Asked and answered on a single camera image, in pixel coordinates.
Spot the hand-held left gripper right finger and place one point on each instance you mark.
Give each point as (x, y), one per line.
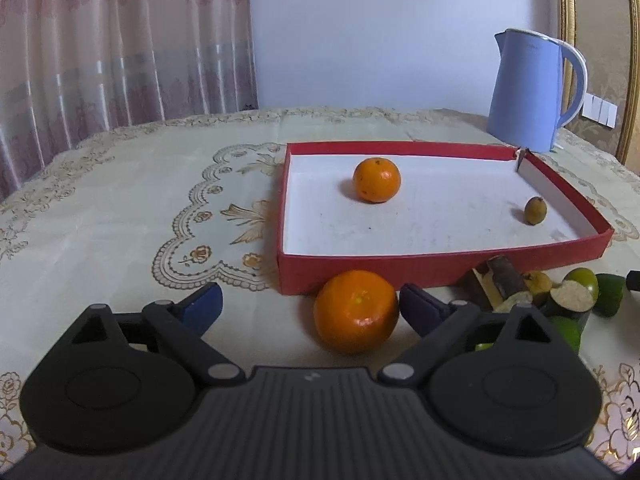
(417, 307)

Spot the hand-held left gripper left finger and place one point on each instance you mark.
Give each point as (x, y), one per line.
(202, 305)

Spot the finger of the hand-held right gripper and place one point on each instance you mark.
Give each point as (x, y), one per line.
(634, 280)

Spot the red cardboard box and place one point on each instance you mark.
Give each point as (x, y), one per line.
(375, 270)

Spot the large orange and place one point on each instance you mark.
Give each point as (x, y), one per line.
(356, 312)

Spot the dark green cut fruit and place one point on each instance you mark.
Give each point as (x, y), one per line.
(611, 295)

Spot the olive green round fruit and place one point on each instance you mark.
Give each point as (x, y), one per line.
(584, 276)

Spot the short dark sugarcane piece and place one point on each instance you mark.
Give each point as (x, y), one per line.
(572, 297)

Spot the green fruit with dark calyx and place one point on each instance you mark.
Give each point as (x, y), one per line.
(567, 334)

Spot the split sugarcane piece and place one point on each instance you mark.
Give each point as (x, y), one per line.
(505, 275)

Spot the large yellow-brown longan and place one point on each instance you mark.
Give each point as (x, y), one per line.
(540, 282)

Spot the small brown longan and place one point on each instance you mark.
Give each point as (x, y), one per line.
(535, 211)

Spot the small orange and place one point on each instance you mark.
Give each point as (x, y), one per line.
(376, 180)

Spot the light blue electric kettle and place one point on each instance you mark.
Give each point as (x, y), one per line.
(525, 90)

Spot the pink patterned curtain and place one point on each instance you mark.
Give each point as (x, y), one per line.
(110, 50)

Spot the white wall switch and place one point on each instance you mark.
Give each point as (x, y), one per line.
(599, 110)

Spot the gold curved frame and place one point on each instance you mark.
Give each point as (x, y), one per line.
(566, 0)

